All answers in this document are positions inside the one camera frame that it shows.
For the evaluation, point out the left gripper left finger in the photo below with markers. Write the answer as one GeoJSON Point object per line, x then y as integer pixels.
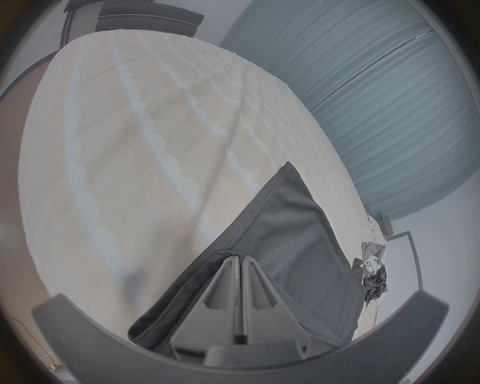
{"type": "Point", "coordinates": [213, 326]}

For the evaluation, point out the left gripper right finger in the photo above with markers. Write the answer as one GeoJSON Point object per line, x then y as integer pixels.
{"type": "Point", "coordinates": [266, 326]}

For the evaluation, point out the black trousers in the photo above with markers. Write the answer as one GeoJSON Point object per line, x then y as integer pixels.
{"type": "Point", "coordinates": [292, 232]}

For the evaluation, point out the pile of clothes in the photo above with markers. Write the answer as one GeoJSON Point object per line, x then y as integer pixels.
{"type": "Point", "coordinates": [377, 283]}

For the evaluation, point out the bed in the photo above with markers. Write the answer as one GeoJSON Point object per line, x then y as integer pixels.
{"type": "Point", "coordinates": [112, 150]}

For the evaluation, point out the grey bedside table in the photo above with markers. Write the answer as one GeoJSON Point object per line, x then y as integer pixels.
{"type": "Point", "coordinates": [382, 221]}

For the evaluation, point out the blue-green curtain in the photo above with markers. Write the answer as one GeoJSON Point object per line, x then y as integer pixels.
{"type": "Point", "coordinates": [412, 131]}
{"type": "Point", "coordinates": [318, 45]}

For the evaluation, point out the dark grey chest of drawers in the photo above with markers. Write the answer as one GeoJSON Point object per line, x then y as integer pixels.
{"type": "Point", "coordinates": [150, 20]}

